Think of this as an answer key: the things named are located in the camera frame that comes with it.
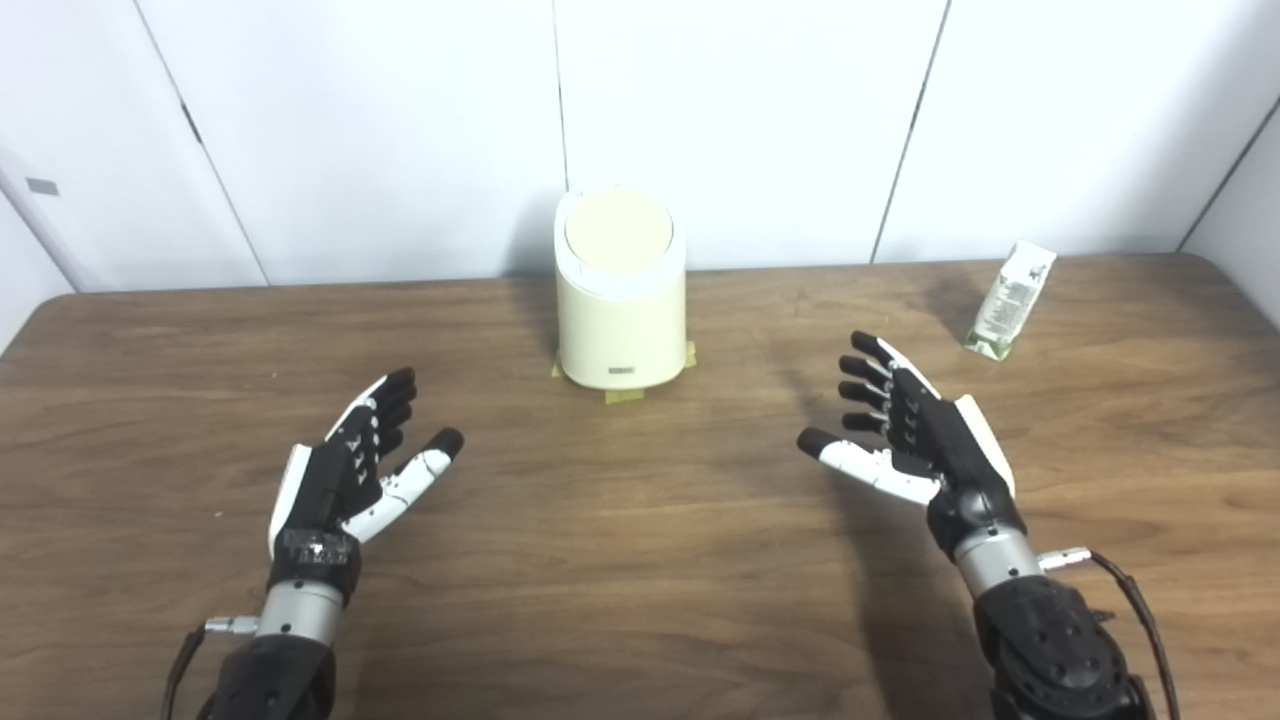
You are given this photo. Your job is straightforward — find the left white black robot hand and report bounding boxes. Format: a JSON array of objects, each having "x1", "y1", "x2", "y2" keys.
[{"x1": 267, "y1": 367, "x2": 465, "y2": 606}]

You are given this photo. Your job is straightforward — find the white green milk carton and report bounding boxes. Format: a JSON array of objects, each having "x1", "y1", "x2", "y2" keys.
[{"x1": 963, "y1": 242, "x2": 1058, "y2": 361}]

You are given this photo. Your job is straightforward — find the cream round bin lid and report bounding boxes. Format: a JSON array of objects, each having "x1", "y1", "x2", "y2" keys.
[{"x1": 564, "y1": 190, "x2": 675, "y2": 278}]

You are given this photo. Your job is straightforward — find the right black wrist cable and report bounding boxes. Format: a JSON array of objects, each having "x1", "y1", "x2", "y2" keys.
[{"x1": 1040, "y1": 546, "x2": 1181, "y2": 720}]

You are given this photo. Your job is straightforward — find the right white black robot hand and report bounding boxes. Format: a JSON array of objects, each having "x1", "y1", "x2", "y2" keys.
[{"x1": 797, "y1": 331, "x2": 1028, "y2": 561}]

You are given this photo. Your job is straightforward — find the cream-colored round bin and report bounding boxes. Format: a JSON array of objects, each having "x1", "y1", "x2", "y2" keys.
[{"x1": 554, "y1": 186, "x2": 689, "y2": 390}]

